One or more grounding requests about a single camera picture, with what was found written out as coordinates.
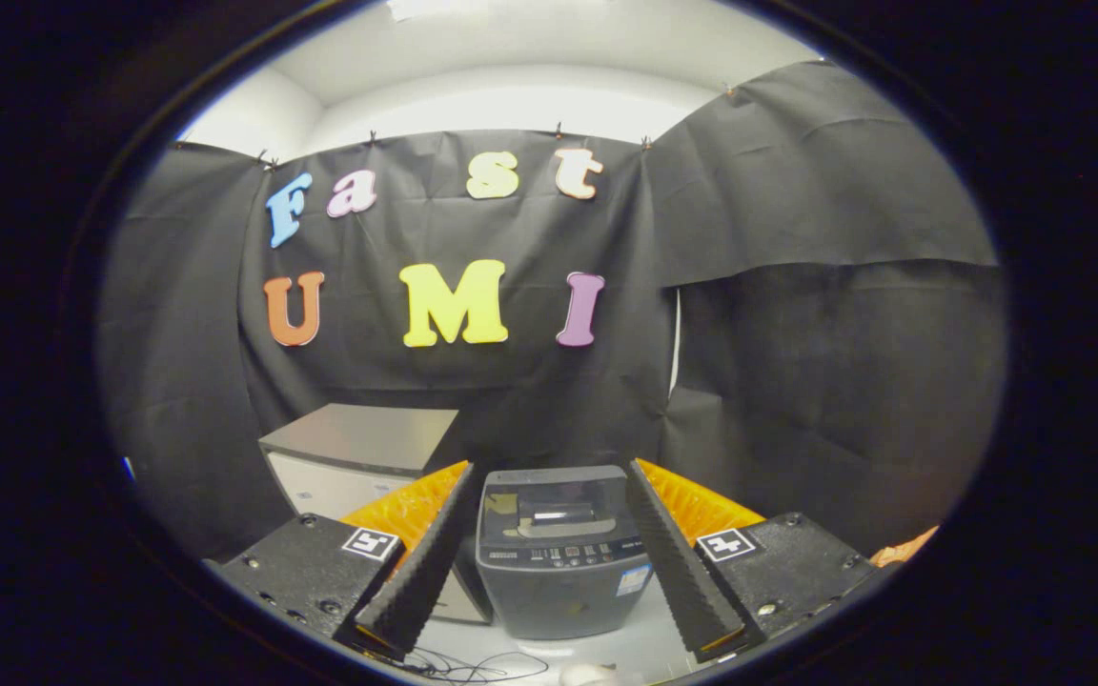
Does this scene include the grey washing machine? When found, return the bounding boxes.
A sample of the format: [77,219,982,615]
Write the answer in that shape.
[475,465,655,641]

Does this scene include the orange object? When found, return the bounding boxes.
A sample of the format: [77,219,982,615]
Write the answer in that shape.
[868,524,941,569]

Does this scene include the beige cabinet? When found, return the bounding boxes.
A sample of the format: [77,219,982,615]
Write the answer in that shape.
[258,403,493,627]

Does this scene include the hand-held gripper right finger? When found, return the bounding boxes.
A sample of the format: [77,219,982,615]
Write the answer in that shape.
[623,457,884,666]

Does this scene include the black cable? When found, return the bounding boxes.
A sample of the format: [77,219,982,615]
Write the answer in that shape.
[387,646,550,683]

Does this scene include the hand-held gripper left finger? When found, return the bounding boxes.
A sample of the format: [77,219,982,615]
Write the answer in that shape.
[209,460,476,660]

